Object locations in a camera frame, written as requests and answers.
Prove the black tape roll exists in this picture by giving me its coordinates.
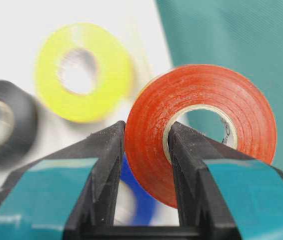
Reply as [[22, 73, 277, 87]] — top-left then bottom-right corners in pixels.
[[0, 80, 38, 167]]

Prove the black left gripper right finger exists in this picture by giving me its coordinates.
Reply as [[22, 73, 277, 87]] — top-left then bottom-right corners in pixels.
[[168, 122, 283, 240]]

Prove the white plastic case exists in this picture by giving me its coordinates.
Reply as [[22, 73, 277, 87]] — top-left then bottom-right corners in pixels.
[[0, 0, 190, 227]]

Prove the blue tape roll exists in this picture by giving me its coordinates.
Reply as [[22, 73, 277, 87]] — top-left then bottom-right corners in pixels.
[[114, 158, 156, 226]]

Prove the yellow tape roll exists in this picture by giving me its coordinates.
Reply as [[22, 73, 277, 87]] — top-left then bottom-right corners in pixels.
[[35, 23, 134, 123]]

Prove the red tape roll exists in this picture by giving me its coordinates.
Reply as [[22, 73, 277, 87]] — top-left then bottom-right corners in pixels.
[[124, 64, 277, 208]]

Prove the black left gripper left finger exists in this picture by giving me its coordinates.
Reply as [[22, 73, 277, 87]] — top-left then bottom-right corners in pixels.
[[0, 121, 125, 240]]

